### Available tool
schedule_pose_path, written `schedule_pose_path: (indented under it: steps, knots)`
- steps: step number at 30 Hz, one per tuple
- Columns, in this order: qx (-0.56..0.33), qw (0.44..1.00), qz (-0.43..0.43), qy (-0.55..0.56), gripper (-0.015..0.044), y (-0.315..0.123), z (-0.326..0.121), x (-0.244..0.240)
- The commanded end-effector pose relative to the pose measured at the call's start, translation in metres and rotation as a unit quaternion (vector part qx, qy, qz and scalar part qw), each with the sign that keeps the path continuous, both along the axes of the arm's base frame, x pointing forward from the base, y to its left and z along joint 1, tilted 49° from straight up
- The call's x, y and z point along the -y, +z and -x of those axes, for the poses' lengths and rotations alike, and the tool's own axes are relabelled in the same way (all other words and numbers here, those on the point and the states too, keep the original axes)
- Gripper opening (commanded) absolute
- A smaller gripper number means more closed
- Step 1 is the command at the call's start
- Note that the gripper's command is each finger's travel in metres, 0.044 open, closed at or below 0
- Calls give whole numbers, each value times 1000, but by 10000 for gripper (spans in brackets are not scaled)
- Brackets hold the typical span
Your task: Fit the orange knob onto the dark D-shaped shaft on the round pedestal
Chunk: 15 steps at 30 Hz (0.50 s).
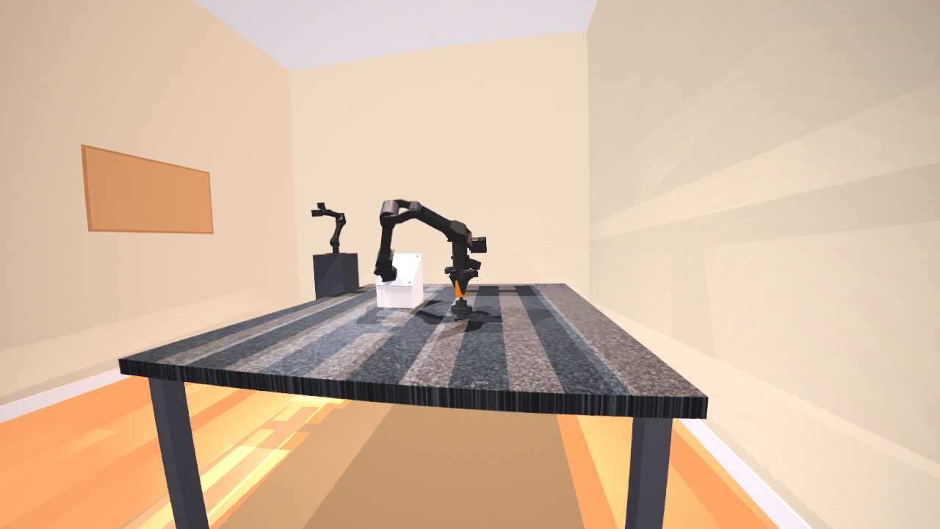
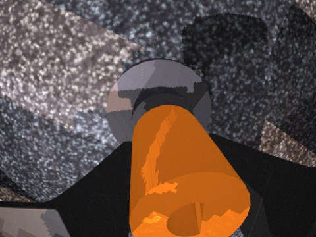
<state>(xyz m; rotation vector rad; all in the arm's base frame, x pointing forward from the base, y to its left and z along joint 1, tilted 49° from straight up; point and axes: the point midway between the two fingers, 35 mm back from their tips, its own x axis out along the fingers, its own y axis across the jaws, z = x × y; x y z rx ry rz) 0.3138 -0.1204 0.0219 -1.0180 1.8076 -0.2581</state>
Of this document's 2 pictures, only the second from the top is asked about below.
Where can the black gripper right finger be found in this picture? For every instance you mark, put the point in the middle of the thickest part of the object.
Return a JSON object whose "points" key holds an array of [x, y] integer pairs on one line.
{"points": [[282, 192]]}

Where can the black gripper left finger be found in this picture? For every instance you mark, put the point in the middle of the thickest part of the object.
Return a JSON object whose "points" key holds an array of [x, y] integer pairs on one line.
{"points": [[96, 206]]}

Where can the orange knob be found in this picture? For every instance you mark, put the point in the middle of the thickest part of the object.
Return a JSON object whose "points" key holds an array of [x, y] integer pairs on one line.
{"points": [[181, 183]]}

